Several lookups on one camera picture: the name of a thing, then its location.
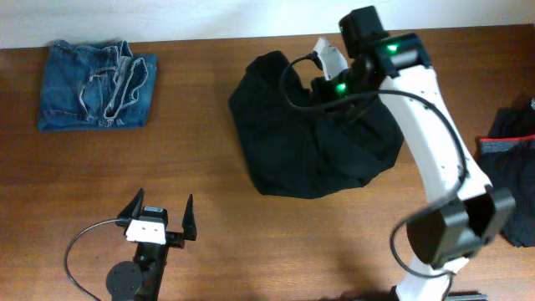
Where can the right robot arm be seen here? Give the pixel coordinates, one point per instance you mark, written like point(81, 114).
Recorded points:
point(464, 211)

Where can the folded blue denim jeans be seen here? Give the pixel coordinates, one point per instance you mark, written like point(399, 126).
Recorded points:
point(101, 86)

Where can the dark garment with red trim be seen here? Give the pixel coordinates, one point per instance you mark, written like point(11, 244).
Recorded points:
point(507, 157)

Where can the black shorts garment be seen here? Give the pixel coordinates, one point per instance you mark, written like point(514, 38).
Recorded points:
point(289, 154)

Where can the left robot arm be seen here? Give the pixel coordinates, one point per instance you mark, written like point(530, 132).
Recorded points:
point(140, 278)

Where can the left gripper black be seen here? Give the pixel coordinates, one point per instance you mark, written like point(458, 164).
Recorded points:
point(177, 240)

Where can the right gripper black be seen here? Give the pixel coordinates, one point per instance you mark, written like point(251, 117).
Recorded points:
point(322, 92)

